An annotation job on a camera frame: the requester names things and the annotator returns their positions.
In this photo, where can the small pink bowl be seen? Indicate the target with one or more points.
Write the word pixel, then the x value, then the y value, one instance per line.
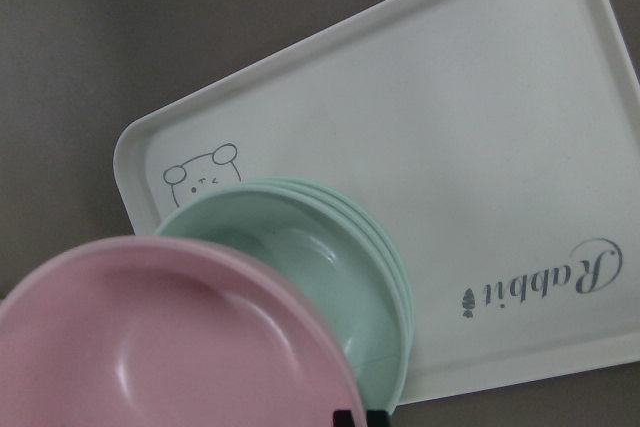
pixel 154 331

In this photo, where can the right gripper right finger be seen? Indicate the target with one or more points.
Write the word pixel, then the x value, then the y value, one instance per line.
pixel 377 420

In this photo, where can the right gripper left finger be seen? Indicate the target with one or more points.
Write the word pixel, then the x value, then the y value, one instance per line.
pixel 343 420

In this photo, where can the white rabbit tray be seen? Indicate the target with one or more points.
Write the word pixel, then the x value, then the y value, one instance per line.
pixel 497 142

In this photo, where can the stacked green bowls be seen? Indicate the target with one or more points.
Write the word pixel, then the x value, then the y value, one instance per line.
pixel 334 253

